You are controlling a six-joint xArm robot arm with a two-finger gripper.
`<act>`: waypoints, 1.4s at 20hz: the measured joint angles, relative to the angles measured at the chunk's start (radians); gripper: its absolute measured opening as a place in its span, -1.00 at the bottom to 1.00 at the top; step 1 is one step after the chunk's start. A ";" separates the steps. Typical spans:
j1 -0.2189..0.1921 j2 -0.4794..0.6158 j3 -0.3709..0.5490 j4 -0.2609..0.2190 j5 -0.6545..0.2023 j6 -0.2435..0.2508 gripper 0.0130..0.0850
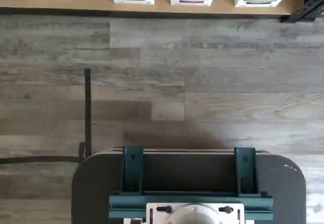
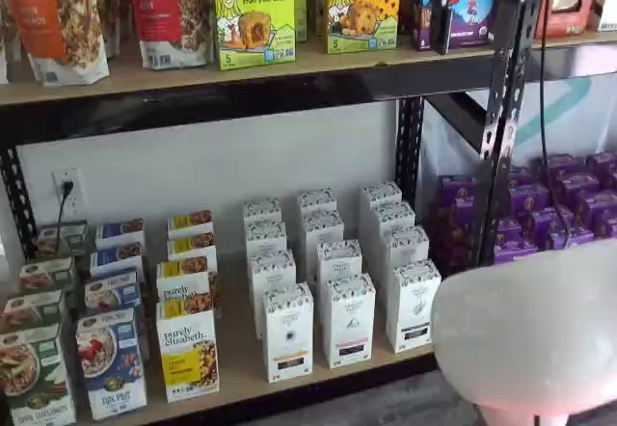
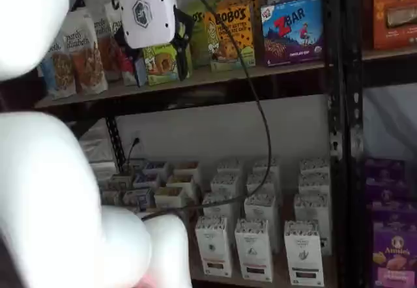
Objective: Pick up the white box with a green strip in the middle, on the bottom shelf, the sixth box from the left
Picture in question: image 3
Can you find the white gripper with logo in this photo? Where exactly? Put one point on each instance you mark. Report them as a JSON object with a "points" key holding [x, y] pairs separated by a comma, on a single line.
{"points": [[146, 11]]}

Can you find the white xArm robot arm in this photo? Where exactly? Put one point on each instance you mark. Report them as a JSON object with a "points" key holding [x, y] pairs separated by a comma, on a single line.
{"points": [[36, 177]]}

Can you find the small green Bobo's box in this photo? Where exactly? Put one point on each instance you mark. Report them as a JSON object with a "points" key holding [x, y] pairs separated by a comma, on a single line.
{"points": [[161, 64]]}

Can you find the large green Bobo's box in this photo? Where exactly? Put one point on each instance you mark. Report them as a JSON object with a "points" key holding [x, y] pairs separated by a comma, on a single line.
{"points": [[198, 40]]}

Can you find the small white box grey top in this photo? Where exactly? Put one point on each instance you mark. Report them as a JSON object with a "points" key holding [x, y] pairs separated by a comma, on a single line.
{"points": [[137, 164], [110, 196], [121, 181]]}

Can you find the small white box blue top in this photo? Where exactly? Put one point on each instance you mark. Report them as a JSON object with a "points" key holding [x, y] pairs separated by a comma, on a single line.
{"points": [[146, 180], [155, 167], [138, 196]]}

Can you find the small white box brown top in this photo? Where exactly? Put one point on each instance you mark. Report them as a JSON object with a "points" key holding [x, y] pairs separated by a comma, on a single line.
{"points": [[180, 181], [186, 167], [169, 195]]}

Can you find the white box orange strip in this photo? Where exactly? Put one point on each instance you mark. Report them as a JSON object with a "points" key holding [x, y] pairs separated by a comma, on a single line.
{"points": [[224, 206], [226, 182], [213, 249], [230, 165]]}

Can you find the white box pink strip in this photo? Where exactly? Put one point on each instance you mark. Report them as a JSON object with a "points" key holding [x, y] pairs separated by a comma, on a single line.
{"points": [[265, 165], [264, 206], [260, 180], [253, 252]]}

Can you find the white box green strip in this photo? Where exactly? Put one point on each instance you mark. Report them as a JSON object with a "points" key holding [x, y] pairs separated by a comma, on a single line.
{"points": [[303, 255], [313, 182], [311, 206], [314, 165]]}

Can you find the orange snack box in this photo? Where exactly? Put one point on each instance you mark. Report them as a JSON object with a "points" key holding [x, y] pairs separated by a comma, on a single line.
{"points": [[394, 11]]}

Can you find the purple Annie's box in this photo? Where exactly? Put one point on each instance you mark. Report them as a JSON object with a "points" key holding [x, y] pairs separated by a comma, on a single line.
{"points": [[384, 169], [394, 252], [387, 190]]}

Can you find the red Purely Elizabeth granola bag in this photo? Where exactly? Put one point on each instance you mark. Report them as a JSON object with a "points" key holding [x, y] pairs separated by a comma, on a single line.
{"points": [[114, 19]]}

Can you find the orange Purely Elizabeth granola bag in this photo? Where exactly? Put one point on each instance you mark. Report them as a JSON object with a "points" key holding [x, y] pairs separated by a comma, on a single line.
{"points": [[86, 60], [106, 37]]}

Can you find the blue Purely Elizabeth granola bag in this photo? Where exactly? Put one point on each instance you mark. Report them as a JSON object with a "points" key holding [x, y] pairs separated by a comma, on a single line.
{"points": [[60, 73]]}

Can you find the white plastic bag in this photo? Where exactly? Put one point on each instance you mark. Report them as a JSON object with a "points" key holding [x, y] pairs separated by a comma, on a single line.
{"points": [[96, 141]]}

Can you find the white wall outlet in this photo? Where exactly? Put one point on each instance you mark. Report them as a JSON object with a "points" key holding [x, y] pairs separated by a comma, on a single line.
{"points": [[137, 135]]}

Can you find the black metal shelf frame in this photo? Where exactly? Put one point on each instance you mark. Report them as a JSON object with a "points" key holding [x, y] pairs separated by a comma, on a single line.
{"points": [[334, 73], [355, 73]]}

